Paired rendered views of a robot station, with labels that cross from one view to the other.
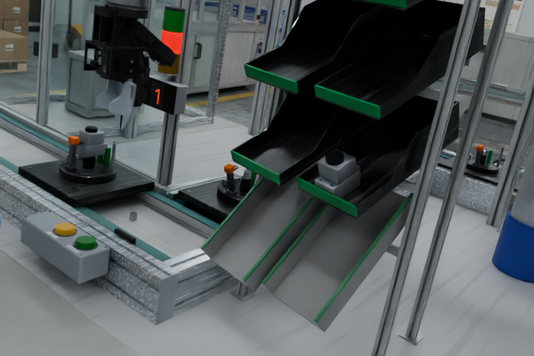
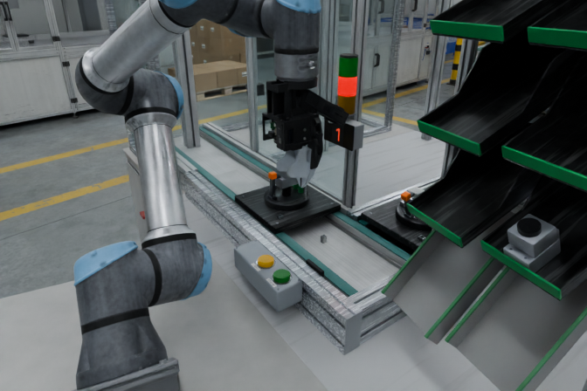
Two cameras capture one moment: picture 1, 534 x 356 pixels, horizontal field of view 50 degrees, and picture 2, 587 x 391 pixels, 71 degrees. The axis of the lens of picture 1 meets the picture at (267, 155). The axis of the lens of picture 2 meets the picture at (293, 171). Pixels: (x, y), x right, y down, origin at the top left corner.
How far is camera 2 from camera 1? 0.30 m
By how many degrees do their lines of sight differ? 20
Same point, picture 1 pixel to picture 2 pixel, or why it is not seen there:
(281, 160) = (461, 214)
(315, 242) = (502, 298)
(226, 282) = not seen: hidden behind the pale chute
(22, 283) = (237, 304)
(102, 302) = (298, 326)
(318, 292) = (508, 358)
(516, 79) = not seen: outside the picture
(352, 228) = not seen: hidden behind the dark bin
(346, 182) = (544, 253)
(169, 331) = (356, 363)
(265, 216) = (445, 261)
